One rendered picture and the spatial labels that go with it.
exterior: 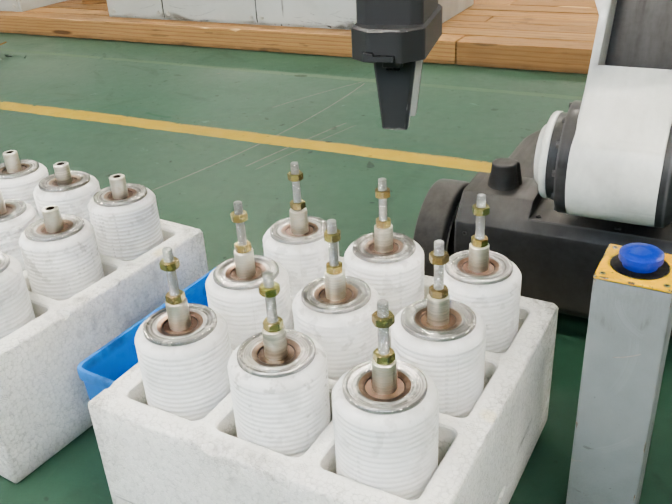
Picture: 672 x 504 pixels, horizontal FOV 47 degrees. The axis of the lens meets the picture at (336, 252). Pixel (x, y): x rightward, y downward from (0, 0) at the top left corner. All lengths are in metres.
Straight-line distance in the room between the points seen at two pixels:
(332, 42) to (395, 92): 2.26
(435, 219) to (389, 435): 0.56
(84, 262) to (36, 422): 0.21
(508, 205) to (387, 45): 0.62
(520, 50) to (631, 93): 1.66
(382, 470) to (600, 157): 0.46
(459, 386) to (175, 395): 0.28
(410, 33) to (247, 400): 0.37
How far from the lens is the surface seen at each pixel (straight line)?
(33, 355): 1.00
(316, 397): 0.73
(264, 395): 0.71
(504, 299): 0.85
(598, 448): 0.86
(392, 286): 0.89
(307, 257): 0.93
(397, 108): 0.61
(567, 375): 1.14
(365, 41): 0.57
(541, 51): 2.61
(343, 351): 0.81
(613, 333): 0.78
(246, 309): 0.85
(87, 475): 1.04
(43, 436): 1.06
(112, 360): 1.06
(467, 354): 0.76
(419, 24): 0.58
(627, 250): 0.77
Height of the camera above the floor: 0.68
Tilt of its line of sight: 28 degrees down
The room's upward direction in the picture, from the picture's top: 3 degrees counter-clockwise
